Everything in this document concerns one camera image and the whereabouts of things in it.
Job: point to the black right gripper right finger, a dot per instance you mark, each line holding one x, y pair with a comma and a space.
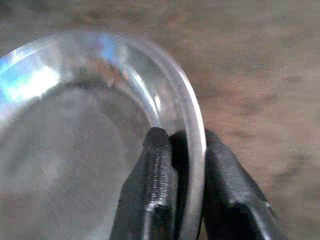
230, 195

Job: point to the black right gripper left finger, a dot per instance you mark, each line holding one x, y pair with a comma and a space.
152, 175

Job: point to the stainless steel bowl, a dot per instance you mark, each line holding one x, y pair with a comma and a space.
62, 150

